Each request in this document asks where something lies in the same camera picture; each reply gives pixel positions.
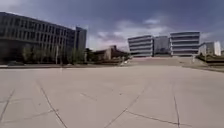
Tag low brown building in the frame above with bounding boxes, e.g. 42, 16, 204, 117
87, 45, 130, 63

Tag wide stone stairs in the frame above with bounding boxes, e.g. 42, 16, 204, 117
124, 56, 209, 68

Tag row of trees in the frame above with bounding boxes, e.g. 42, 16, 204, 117
19, 44, 86, 65

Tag white striped building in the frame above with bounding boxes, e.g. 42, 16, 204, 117
127, 31, 202, 58

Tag dark grey large building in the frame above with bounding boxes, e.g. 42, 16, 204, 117
0, 11, 88, 64

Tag small white building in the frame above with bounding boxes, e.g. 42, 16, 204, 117
199, 40, 222, 57

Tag bushes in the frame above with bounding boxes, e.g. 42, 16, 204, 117
197, 54, 224, 65

